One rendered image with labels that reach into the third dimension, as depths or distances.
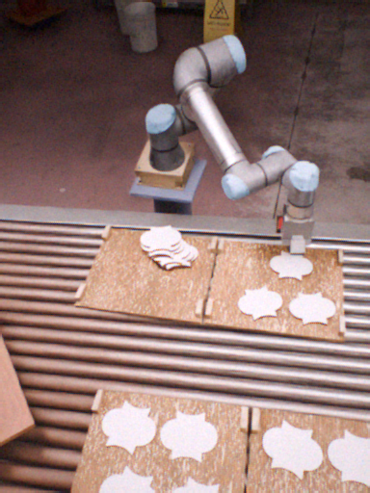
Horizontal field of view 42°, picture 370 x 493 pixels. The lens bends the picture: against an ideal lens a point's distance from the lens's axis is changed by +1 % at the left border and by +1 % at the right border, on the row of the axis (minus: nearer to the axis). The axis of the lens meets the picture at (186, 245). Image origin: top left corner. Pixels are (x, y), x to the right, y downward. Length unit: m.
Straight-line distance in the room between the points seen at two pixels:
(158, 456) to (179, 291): 0.51
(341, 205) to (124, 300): 2.02
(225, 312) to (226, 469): 0.46
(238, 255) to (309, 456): 0.67
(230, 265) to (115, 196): 1.86
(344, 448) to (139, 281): 0.77
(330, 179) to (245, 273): 1.95
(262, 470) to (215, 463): 0.11
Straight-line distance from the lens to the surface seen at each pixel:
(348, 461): 1.32
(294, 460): 1.30
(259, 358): 1.44
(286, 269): 1.59
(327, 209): 3.22
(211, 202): 3.21
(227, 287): 1.55
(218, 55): 1.52
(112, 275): 1.63
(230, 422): 1.33
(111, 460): 1.33
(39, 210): 1.97
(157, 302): 1.53
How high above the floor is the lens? 2.17
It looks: 47 degrees down
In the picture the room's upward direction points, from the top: 6 degrees counter-clockwise
